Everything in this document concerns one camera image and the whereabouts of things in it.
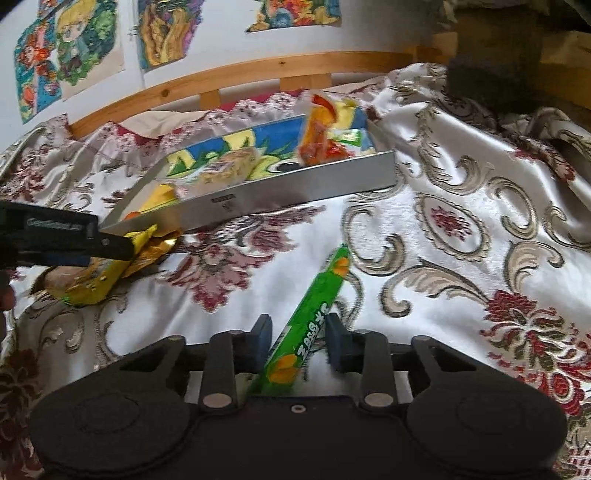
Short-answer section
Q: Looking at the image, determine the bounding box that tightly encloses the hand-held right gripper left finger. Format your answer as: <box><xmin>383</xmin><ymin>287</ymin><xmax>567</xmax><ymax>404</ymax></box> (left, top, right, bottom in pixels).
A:
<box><xmin>120</xmin><ymin>314</ymin><xmax>274</xmax><ymax>413</ymax></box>

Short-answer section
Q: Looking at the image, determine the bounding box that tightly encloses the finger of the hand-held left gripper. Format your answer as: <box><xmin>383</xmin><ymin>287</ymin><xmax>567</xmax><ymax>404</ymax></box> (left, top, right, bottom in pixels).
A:
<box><xmin>89</xmin><ymin>232</ymin><xmax>136</xmax><ymax>261</ymax></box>

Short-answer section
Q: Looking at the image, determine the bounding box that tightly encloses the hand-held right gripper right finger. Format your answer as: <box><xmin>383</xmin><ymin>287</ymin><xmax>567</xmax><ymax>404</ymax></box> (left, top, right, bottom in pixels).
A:
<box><xmin>325</xmin><ymin>314</ymin><xmax>481</xmax><ymax>413</ymax></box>

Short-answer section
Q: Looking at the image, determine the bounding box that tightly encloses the green sausage stick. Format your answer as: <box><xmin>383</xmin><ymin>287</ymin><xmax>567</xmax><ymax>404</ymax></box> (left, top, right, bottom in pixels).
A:
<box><xmin>247</xmin><ymin>244</ymin><xmax>352</xmax><ymax>398</ymax></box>

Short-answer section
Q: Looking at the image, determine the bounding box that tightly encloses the gold foil snack wrapper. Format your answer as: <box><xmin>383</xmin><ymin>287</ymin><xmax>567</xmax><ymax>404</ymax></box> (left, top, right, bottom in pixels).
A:
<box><xmin>124</xmin><ymin>224</ymin><xmax>182</xmax><ymax>278</ymax></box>

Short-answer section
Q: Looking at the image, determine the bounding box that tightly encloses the yellow snack packet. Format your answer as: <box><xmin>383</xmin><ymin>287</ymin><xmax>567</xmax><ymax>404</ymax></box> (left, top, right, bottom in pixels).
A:
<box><xmin>30</xmin><ymin>257</ymin><xmax>136</xmax><ymax>308</ymax></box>

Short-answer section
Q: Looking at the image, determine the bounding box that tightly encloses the clear peanut snack packet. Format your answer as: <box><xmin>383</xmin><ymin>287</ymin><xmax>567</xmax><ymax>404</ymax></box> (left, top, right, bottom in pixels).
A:
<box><xmin>198</xmin><ymin>148</ymin><xmax>259</xmax><ymax>185</ymax></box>

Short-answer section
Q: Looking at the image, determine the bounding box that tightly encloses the metal tray with painted bottom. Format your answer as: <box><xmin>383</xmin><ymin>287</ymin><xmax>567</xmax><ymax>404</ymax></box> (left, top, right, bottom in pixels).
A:
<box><xmin>99</xmin><ymin>108</ymin><xmax>397</xmax><ymax>238</ymax></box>

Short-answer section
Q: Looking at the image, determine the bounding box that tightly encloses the white and green snack packet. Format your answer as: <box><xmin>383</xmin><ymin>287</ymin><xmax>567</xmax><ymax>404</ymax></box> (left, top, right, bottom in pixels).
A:
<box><xmin>323</xmin><ymin>127</ymin><xmax>376</xmax><ymax>160</ymax></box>

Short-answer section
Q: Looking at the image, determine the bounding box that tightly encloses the orange snack packet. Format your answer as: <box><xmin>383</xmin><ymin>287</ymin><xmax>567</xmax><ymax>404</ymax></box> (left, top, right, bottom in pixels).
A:
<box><xmin>297</xmin><ymin>91</ymin><xmax>370</xmax><ymax>168</ymax></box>

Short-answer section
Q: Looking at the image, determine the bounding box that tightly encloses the cream pillow with red lace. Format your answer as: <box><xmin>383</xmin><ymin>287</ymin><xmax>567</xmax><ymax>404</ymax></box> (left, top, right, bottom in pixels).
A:
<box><xmin>115</xmin><ymin>90</ymin><xmax>305</xmax><ymax>139</ymax></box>

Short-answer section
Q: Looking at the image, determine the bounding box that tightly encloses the floral satin blanket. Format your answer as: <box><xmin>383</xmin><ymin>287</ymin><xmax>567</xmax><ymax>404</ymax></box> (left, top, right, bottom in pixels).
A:
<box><xmin>0</xmin><ymin>62</ymin><xmax>591</xmax><ymax>480</ymax></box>

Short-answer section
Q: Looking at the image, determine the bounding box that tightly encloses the dark hanging garment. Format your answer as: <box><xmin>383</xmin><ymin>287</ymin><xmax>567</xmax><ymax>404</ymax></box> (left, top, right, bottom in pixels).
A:
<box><xmin>445</xmin><ymin>0</ymin><xmax>546</xmax><ymax>114</ymax></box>

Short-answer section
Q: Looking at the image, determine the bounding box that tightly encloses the orange-haired figure wall poster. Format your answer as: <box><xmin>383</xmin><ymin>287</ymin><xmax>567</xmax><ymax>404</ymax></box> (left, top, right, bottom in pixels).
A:
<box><xmin>14</xmin><ymin>18</ymin><xmax>63</xmax><ymax>124</ymax></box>

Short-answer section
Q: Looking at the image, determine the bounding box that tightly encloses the blond child wall poster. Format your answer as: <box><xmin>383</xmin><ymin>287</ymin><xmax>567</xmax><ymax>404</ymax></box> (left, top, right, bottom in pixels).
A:
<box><xmin>53</xmin><ymin>0</ymin><xmax>126</xmax><ymax>100</ymax></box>

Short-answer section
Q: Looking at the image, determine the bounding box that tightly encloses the swirly seaweed wall poster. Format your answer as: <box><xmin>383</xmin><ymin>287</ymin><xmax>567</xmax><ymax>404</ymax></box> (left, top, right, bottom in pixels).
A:
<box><xmin>137</xmin><ymin>0</ymin><xmax>206</xmax><ymax>72</ymax></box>

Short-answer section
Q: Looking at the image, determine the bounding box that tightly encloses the yellow landscape wall poster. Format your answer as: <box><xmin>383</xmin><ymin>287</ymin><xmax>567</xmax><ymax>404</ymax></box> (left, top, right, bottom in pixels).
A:
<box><xmin>245</xmin><ymin>0</ymin><xmax>342</xmax><ymax>33</ymax></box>

